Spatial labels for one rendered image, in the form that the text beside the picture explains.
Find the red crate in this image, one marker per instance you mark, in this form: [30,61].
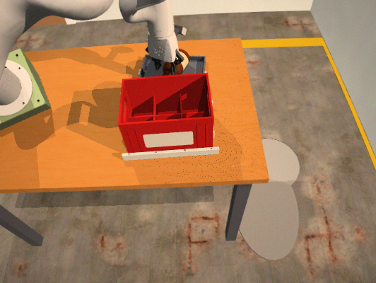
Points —
[164,121]

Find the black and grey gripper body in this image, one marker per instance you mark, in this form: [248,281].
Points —
[163,48]

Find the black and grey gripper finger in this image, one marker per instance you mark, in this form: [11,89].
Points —
[176,62]
[157,61]

